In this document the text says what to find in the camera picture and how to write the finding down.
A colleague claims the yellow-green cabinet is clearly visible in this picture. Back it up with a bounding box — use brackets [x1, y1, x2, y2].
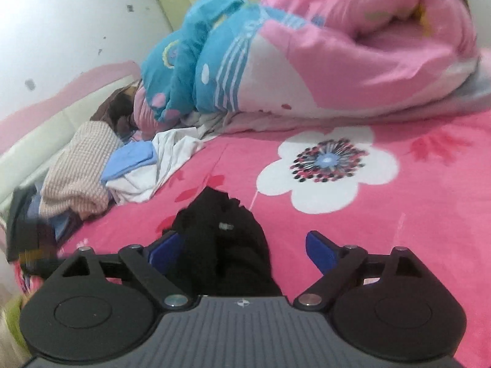
[155, 0, 277, 33]

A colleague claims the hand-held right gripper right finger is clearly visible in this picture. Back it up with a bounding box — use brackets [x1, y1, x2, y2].
[293, 231, 426, 311]

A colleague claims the white crumpled cloth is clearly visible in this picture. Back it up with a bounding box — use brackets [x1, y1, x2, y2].
[105, 129, 208, 205]

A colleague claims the pink and cream headboard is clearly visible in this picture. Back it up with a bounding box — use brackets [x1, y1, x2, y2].
[0, 60, 142, 208]

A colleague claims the grey white cloth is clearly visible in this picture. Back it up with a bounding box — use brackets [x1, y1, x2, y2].
[182, 111, 240, 140]

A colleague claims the pink striped cloth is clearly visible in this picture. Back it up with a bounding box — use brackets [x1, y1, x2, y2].
[132, 84, 164, 142]

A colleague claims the beige checked cloth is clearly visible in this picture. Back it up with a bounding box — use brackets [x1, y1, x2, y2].
[39, 121, 123, 221]

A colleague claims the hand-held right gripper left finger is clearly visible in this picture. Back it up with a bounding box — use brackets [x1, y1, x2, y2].
[57, 232, 190, 309]

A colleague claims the black folded cloth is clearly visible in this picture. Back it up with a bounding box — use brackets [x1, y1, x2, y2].
[6, 186, 44, 265]

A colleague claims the pink floral bed blanket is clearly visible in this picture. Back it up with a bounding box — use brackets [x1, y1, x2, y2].
[15, 111, 491, 368]

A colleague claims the light blue cloth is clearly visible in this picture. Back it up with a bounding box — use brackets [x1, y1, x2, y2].
[100, 140, 158, 182]

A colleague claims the black printed t-shirt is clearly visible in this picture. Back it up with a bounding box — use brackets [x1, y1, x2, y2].
[163, 187, 282, 297]

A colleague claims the pink and blue quilt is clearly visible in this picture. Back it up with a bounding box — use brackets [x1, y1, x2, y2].
[140, 0, 491, 133]

